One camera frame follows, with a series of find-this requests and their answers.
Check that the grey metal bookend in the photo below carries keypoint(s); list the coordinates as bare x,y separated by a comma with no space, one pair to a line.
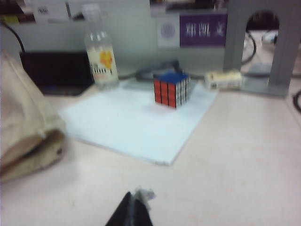
235,35

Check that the frosted glass desk partition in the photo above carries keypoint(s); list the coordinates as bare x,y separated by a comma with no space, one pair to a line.
131,35

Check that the beige canvas bag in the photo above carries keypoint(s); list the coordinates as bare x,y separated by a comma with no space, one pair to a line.
23,117

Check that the purple and white name plate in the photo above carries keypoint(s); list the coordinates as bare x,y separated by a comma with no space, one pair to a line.
202,30

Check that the clear plastic drink bottle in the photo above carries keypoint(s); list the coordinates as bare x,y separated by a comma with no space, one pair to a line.
101,63

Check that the flat black box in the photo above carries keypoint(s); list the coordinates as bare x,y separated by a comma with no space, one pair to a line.
56,70

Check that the small white box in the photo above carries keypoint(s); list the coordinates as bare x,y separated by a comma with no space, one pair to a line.
223,78

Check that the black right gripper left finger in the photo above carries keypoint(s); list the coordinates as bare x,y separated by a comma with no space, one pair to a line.
122,214

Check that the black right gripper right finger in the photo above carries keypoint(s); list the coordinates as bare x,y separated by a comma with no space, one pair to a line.
141,216

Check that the rubik's cube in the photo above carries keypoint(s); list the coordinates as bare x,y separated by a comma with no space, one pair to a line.
164,91

